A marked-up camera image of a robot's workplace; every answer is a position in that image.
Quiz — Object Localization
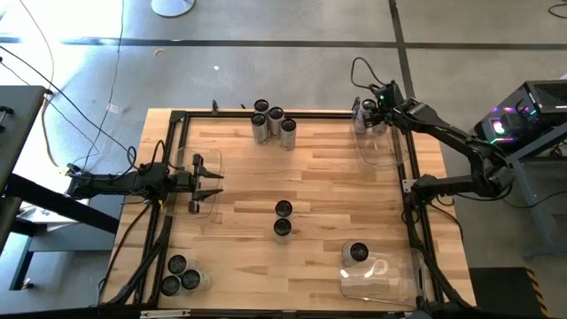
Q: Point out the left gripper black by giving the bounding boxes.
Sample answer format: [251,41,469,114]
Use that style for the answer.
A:
[175,153,225,214]

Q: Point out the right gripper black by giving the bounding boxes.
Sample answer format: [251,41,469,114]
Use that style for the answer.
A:
[370,90,416,129]

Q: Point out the Celsius can teal band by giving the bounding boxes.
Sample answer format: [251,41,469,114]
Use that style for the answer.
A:
[353,97,377,136]

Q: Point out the Celsius can blue band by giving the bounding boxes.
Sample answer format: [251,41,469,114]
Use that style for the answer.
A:
[274,198,294,221]

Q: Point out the Celsius can green palm print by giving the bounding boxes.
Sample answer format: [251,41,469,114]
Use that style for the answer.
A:
[272,217,293,245]

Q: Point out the clear plastic bin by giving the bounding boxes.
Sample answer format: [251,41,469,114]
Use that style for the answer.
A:
[338,246,427,309]
[171,145,226,220]
[352,108,411,168]

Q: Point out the black computer RGB lights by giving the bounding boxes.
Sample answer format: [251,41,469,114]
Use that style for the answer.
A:
[473,79,567,154]

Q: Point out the white paper sheet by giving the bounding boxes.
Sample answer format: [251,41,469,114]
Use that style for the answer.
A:
[19,203,77,225]

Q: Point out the white round stand base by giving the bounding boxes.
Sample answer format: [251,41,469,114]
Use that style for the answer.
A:
[150,0,197,19]

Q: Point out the grey metal stand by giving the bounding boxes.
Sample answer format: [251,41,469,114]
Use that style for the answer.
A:
[486,126,567,259]

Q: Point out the office desk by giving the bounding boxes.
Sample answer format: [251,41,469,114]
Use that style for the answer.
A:
[0,85,121,292]

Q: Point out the black case hazard stripes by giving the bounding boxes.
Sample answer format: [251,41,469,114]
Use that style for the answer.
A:
[468,266,550,319]

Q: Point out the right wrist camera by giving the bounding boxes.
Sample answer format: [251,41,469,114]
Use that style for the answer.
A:
[378,82,400,107]

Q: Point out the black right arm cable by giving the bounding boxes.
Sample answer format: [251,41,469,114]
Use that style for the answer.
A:
[350,56,391,92]

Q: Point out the black metal table frame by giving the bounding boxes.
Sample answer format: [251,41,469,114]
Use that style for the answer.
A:
[100,108,478,314]

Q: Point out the thin black floor cable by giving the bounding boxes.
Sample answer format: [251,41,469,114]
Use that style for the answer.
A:
[82,0,127,174]

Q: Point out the yellow floor cable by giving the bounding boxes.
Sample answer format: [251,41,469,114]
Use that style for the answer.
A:
[17,0,61,168]

